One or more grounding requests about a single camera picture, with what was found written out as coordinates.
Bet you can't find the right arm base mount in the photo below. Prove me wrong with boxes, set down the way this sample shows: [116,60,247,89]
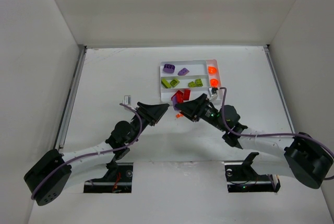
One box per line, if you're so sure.
[224,152,281,193]

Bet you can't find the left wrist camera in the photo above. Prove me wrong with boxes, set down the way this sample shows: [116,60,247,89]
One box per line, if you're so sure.
[123,95,132,106]

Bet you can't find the orange flower lego piece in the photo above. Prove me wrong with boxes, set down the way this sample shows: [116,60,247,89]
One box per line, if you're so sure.
[208,66,218,75]

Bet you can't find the purple cable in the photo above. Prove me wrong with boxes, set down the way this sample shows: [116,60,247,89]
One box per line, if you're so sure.
[216,87,334,159]
[30,103,143,201]

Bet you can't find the large red lego block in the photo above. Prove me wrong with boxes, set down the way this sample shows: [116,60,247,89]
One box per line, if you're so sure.
[175,93,184,103]

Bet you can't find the white divided sorting tray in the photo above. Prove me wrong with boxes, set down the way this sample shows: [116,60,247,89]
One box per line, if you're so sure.
[160,59,222,103]

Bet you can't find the purple lego plate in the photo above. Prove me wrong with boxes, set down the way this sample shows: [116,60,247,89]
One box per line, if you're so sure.
[172,96,178,111]

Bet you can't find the long lime green lego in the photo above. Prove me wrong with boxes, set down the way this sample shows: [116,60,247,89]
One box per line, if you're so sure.
[161,78,172,89]

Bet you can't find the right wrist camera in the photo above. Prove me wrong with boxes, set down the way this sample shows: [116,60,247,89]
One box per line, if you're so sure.
[208,87,219,102]

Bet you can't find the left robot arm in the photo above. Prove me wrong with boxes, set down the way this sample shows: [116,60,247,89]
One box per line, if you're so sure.
[23,102,169,206]

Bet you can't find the small orange lego bits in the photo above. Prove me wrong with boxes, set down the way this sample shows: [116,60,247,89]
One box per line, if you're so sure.
[176,113,183,119]

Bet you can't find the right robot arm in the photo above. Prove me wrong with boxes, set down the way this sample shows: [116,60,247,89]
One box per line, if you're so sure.
[175,94,333,189]

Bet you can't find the small red lego brick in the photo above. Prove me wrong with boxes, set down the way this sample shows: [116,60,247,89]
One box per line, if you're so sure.
[171,90,183,99]

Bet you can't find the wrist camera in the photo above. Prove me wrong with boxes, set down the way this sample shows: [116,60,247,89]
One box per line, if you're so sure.
[208,87,219,102]
[123,95,132,106]

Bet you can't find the small lime green lego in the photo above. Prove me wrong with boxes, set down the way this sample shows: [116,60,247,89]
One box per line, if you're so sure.
[188,81,196,88]

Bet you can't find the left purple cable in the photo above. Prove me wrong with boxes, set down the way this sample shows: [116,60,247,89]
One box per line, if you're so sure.
[30,103,143,201]

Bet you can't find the purple round lego brick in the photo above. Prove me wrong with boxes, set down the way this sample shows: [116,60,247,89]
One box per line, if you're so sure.
[163,63,175,74]

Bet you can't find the green studded lego brick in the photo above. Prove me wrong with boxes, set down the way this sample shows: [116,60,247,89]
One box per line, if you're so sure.
[195,79,203,87]

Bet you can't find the lime green square lego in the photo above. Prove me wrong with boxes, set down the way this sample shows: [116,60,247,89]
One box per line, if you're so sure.
[170,78,180,88]

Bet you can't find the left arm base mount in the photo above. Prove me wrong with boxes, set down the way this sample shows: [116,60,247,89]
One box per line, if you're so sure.
[83,163,134,194]

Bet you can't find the orange round lego piece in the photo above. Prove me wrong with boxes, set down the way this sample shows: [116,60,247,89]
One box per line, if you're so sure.
[210,78,219,88]

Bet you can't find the red rounded lego brick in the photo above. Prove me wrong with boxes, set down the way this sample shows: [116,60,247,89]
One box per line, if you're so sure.
[183,89,191,101]

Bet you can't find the purple wedge lego piece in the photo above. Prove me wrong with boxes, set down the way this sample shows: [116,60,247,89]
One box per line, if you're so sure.
[177,67,189,76]

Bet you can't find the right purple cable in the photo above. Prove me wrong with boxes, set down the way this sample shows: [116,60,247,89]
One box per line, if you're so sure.
[216,87,334,159]

